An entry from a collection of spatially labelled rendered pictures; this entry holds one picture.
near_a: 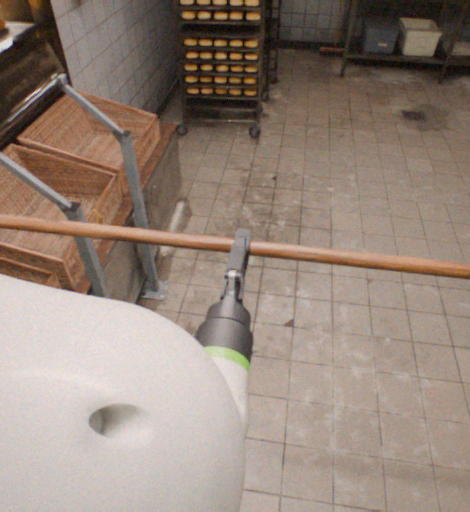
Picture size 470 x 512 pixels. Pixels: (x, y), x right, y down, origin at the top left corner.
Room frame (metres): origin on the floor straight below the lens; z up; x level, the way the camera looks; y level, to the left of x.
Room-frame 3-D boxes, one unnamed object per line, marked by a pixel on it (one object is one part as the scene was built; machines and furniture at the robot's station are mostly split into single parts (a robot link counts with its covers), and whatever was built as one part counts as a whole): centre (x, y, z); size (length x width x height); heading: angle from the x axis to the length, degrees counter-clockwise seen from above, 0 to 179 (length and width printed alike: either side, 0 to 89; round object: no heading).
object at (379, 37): (4.91, -1.59, 0.35); 0.50 x 0.36 x 0.24; 171
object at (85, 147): (1.90, 0.70, 0.72); 0.56 x 0.49 x 0.28; 170
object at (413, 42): (4.84, -2.00, 0.35); 0.50 x 0.36 x 0.24; 172
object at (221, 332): (0.36, 0.02, 1.19); 0.12 x 0.06 x 0.09; 82
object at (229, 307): (0.44, 0.01, 1.19); 0.09 x 0.07 x 0.08; 172
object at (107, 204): (1.31, 0.79, 0.72); 0.56 x 0.49 x 0.28; 172
